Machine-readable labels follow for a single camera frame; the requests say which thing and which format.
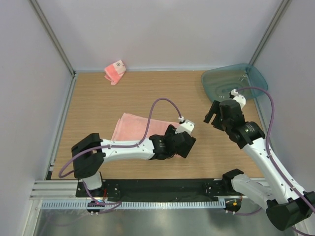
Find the large pink towel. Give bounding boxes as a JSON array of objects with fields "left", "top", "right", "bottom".
[{"left": 111, "top": 113, "right": 180, "bottom": 141}]

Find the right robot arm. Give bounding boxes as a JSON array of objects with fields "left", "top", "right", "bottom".
[{"left": 204, "top": 100, "right": 315, "bottom": 231}]

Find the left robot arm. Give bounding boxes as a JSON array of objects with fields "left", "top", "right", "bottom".
[{"left": 71, "top": 120, "right": 196, "bottom": 197}]

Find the teal plastic tray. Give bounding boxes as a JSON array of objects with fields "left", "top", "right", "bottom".
[{"left": 201, "top": 63, "right": 268, "bottom": 102}]

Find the small folded pink cloth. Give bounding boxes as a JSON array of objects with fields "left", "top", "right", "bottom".
[{"left": 104, "top": 60, "right": 126, "bottom": 85}]

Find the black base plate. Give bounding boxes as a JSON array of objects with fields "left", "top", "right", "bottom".
[{"left": 90, "top": 178, "right": 242, "bottom": 201}]

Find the slotted cable duct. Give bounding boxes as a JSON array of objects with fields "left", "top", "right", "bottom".
[{"left": 41, "top": 199, "right": 225, "bottom": 210}]

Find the right aluminium frame post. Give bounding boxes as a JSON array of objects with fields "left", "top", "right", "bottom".
[{"left": 249, "top": 0, "right": 292, "bottom": 65}]

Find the aluminium frame post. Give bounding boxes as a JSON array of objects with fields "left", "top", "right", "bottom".
[
  {"left": 249, "top": 0, "right": 292, "bottom": 65},
  {"left": 31, "top": 0, "right": 76, "bottom": 76}
]

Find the aluminium front rail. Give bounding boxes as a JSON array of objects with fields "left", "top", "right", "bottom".
[{"left": 29, "top": 177, "right": 271, "bottom": 200}]

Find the left aluminium frame post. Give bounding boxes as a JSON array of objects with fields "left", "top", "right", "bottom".
[{"left": 31, "top": 0, "right": 76, "bottom": 76}]

